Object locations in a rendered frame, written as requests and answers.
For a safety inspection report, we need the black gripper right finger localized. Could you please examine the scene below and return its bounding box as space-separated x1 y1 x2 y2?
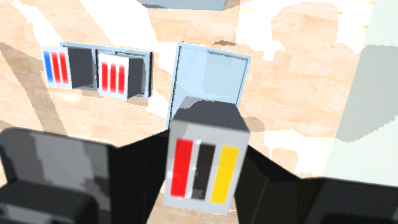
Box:
233 144 398 224

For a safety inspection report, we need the light blue tray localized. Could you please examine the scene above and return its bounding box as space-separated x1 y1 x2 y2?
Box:
165 42 252 130

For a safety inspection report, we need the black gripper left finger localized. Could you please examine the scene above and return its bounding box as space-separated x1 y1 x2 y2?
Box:
0 127 170 224

